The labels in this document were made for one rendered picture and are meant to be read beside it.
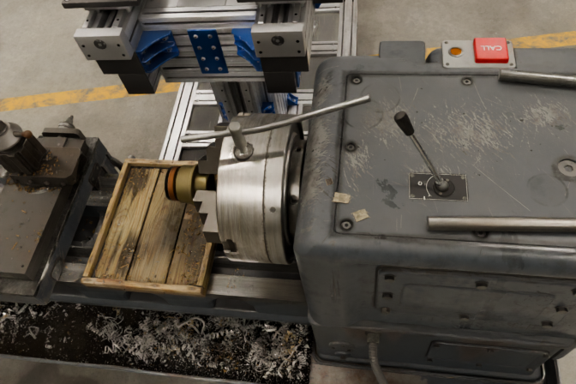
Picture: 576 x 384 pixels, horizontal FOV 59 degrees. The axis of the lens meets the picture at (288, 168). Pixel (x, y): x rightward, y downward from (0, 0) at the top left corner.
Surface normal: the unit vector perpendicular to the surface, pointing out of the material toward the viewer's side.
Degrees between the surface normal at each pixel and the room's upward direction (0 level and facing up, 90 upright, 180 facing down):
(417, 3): 0
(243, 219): 54
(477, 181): 0
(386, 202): 0
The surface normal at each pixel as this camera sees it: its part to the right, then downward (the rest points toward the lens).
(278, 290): -0.11, -0.56
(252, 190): -0.17, 0.00
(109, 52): -0.10, 0.83
